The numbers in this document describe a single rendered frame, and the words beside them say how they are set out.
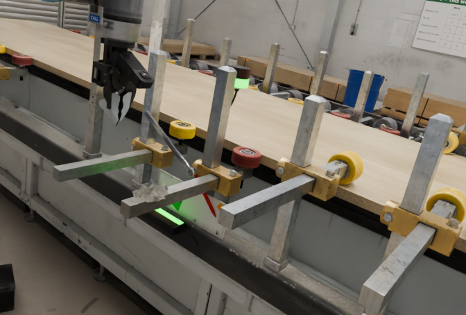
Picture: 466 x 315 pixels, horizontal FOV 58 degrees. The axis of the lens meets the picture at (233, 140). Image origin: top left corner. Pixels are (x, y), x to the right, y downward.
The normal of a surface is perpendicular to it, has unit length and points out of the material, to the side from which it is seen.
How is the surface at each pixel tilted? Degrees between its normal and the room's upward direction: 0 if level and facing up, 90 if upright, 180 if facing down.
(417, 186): 90
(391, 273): 0
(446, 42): 90
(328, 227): 90
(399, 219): 90
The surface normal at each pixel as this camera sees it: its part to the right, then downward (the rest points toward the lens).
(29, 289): 0.18, -0.94
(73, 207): -0.61, 0.13
